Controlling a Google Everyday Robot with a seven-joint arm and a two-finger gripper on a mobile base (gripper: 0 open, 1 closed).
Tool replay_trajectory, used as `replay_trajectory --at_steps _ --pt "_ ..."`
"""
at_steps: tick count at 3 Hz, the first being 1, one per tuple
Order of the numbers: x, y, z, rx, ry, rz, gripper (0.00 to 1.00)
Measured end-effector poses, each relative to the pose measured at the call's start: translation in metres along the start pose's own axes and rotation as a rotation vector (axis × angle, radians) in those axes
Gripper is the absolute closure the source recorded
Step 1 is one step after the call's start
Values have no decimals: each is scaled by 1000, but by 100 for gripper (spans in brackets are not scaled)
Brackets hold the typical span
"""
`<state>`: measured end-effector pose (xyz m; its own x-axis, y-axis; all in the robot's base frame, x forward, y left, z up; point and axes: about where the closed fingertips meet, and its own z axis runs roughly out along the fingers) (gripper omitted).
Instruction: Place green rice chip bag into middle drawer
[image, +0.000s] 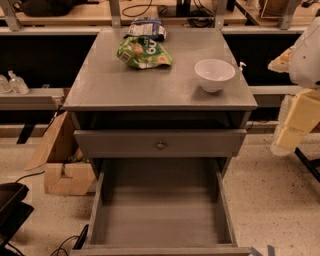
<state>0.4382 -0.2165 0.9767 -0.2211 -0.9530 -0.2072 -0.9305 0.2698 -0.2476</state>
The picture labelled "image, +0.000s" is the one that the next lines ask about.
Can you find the open grey lower drawer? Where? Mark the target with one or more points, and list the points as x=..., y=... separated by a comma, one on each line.
x=160, y=207

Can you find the brown cardboard box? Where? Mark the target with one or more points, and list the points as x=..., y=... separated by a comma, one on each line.
x=64, y=171

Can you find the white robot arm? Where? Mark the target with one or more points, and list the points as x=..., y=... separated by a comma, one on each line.
x=304, y=69

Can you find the blue white chip bag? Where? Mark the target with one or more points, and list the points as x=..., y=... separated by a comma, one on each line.
x=150, y=27

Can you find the white ceramic bowl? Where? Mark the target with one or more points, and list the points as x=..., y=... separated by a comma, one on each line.
x=213, y=74

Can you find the black tray stand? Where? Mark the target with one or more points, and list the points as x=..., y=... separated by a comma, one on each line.
x=13, y=213

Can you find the grey drawer cabinet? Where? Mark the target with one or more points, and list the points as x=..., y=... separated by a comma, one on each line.
x=109, y=95

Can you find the black metal stand leg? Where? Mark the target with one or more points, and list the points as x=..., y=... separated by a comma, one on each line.
x=313, y=166

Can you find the white pump dispenser top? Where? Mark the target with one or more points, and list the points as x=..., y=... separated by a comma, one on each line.
x=242, y=65

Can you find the green rice chip bag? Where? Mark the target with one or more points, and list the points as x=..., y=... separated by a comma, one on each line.
x=142, y=53

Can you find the dark bag on bench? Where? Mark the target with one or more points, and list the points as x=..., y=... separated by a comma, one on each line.
x=51, y=8

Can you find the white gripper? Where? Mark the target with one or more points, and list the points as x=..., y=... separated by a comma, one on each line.
x=306, y=61

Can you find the clear sanitizer bottle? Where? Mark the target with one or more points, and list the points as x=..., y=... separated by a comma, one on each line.
x=17, y=84

